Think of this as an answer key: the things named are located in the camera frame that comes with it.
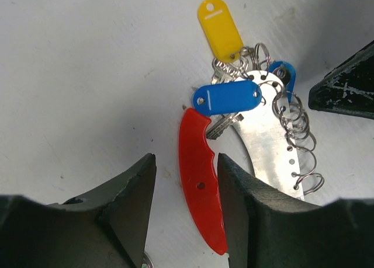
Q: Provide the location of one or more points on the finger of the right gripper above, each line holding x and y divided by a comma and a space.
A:
348, 88

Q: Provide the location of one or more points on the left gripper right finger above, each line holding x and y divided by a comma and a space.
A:
267, 228

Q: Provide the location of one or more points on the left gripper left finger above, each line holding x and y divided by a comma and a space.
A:
104, 227

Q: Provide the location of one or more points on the blue tagged key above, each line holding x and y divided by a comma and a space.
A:
228, 99
286, 73

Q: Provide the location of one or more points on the metal key holder red handle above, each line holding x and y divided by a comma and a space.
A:
272, 134

